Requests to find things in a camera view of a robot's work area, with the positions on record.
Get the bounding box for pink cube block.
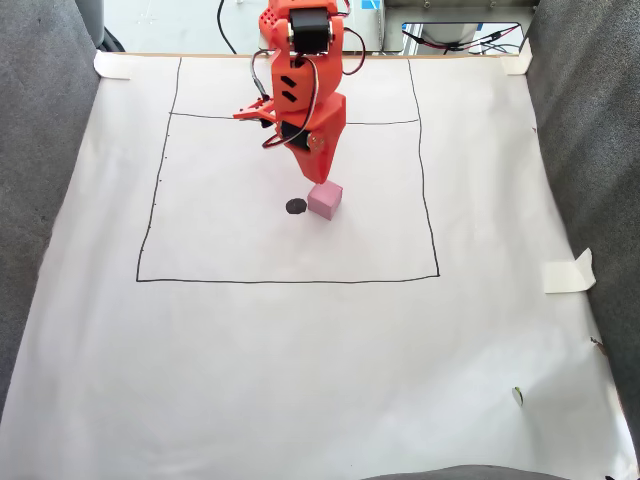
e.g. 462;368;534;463
306;180;344;222

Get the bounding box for white paper sheet with lines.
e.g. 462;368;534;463
0;53;639;480

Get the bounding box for white folded tape piece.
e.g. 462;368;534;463
541;247;597;295

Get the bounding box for red black servo wire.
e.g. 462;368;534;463
249;0;369;150

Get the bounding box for orange camera bracket with camera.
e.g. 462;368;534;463
232;97;276;129

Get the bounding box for metal frame with window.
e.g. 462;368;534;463
378;0;540;57

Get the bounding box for black camera cable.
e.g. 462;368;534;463
216;0;239;55

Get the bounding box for red black cable behind frame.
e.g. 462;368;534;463
402;27;521;54

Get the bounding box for grey cloth wall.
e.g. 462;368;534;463
522;0;640;451
0;0;101;421

